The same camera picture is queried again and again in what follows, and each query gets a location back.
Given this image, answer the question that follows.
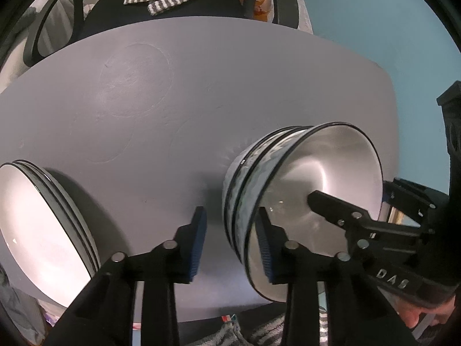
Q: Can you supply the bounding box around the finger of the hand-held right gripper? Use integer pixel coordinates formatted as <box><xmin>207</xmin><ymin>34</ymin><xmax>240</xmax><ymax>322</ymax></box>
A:
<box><xmin>383</xmin><ymin>178</ymin><xmax>449</xmax><ymax>228</ymax></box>
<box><xmin>307</xmin><ymin>190</ymin><xmax>374</xmax><ymax>238</ymax></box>

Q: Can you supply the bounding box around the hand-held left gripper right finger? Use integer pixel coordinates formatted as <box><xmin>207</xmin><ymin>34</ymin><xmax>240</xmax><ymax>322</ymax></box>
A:
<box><xmin>254</xmin><ymin>207</ymin><xmax>420</xmax><ymax>346</ymax></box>

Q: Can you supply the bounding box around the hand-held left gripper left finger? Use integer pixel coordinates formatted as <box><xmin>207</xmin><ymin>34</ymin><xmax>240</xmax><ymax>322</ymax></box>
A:
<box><xmin>43</xmin><ymin>206</ymin><xmax>208</xmax><ymax>346</ymax></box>

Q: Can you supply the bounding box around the person's right hand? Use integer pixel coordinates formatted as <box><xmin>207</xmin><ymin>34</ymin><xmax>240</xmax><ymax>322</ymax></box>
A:
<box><xmin>391</xmin><ymin>288</ymin><xmax>456</xmax><ymax>330</ymax></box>

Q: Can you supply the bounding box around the grey striped knit garment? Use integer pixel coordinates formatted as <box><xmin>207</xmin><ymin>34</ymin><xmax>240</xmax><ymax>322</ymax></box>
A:
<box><xmin>187</xmin><ymin>308</ymin><xmax>329</xmax><ymax>346</ymax></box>

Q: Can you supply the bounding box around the crumpled grey cloth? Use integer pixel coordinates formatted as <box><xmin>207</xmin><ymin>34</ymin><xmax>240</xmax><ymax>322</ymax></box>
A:
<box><xmin>0</xmin><ymin>262</ymin><xmax>48</xmax><ymax>346</ymax></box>

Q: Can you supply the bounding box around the orange yellow packet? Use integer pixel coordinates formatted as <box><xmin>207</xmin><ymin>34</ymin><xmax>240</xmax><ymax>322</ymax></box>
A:
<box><xmin>230</xmin><ymin>0</ymin><xmax>275</xmax><ymax>21</ymax></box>

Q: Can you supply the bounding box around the black office chair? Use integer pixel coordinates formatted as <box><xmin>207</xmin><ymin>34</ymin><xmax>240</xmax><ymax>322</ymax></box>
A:
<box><xmin>22</xmin><ymin>0</ymin><xmax>300</xmax><ymax>66</ymax></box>

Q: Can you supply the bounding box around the light grey sofa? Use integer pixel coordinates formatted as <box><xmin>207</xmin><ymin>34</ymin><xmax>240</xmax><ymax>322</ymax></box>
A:
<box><xmin>0</xmin><ymin>0</ymin><xmax>90</xmax><ymax>92</ymax></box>

